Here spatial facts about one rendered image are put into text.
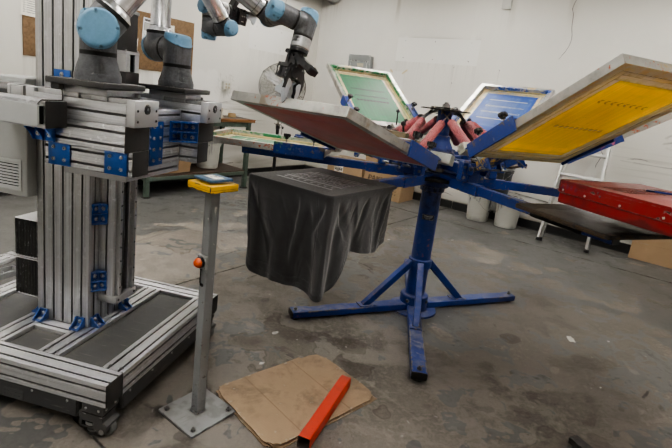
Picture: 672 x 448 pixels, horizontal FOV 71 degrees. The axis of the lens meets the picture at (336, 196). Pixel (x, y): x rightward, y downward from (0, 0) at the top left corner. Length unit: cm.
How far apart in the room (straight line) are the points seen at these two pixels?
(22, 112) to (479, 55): 549
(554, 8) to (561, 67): 68
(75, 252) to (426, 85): 534
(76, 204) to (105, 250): 22
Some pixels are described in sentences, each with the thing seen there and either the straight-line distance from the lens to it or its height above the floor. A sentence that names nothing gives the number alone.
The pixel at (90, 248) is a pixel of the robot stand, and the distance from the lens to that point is 218.
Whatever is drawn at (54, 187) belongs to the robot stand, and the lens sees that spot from 221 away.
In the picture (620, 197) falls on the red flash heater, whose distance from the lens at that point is 185.
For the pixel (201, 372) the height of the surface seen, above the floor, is 19.
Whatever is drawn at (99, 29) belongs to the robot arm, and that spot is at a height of 142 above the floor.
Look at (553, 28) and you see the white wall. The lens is 628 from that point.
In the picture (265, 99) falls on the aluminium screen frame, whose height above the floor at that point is 126.
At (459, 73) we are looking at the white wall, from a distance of 654.
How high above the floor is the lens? 131
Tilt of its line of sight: 12 degrees down
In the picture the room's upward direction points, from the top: 7 degrees clockwise
